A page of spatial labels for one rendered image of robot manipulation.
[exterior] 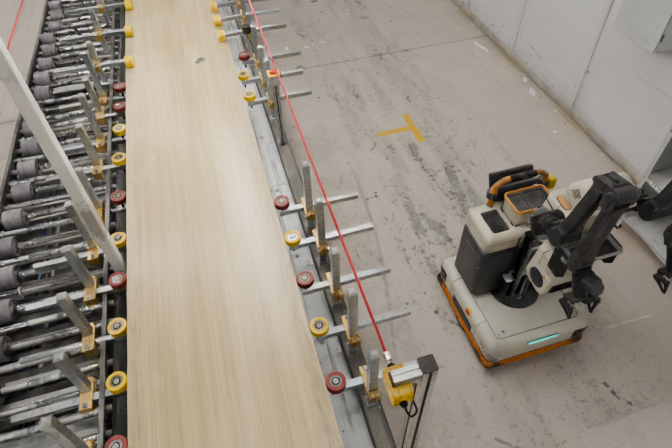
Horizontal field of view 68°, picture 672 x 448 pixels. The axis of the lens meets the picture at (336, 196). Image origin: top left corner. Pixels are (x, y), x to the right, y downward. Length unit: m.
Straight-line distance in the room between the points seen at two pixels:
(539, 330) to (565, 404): 0.43
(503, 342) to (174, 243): 1.80
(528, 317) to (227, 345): 1.69
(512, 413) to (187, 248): 1.93
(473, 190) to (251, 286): 2.22
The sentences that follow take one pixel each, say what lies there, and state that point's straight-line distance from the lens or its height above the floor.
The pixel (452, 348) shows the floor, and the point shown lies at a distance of 3.20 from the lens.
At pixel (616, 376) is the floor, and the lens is 3.42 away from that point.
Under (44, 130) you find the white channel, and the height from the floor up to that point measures 1.69.
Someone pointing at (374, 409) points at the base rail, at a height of 0.70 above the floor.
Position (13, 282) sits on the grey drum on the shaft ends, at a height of 0.82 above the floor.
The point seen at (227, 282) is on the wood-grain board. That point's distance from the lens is 2.36.
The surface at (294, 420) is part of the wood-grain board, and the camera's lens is 2.03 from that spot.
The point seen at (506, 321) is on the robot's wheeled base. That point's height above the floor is 0.28.
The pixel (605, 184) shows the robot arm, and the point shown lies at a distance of 1.87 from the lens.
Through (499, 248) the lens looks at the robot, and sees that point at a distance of 2.73.
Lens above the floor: 2.80
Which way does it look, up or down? 46 degrees down
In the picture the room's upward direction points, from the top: 2 degrees counter-clockwise
